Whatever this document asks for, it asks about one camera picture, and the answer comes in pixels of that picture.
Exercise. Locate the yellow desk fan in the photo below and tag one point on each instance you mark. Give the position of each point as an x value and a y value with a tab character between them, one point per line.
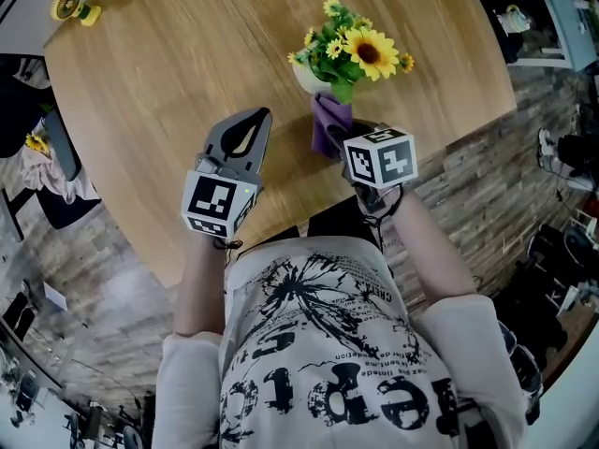
70	6

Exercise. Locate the small yellow sunflower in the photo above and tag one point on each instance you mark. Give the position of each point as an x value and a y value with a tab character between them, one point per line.
36	143

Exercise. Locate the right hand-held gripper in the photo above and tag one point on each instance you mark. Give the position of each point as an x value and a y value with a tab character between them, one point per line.
388	162

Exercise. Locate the white paper sheet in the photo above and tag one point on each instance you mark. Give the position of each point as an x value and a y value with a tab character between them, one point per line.
55	296

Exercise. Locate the pale pink garment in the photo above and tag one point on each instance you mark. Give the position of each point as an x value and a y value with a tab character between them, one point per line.
56	176

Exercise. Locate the mint green cup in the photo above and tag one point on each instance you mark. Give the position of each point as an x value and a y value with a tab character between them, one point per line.
514	18

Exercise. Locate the white desk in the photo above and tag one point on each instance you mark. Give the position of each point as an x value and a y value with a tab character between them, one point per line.
561	17

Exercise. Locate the person's left forearm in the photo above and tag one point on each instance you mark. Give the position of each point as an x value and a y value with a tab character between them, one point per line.
201	288

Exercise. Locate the person's right forearm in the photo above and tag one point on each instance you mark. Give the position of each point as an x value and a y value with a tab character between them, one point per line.
430	255

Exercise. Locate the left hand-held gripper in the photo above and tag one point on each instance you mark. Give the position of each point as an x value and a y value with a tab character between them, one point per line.
215	199

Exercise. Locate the person's white printed t-shirt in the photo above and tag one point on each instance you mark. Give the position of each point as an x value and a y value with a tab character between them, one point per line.
337	358

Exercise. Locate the sunflower bouquet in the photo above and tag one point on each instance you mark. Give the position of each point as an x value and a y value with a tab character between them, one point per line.
355	54

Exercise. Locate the purple cloth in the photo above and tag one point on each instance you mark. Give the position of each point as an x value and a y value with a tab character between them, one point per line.
327	115

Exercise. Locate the black swivel chair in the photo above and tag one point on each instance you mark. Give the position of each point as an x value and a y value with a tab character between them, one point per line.
28	105

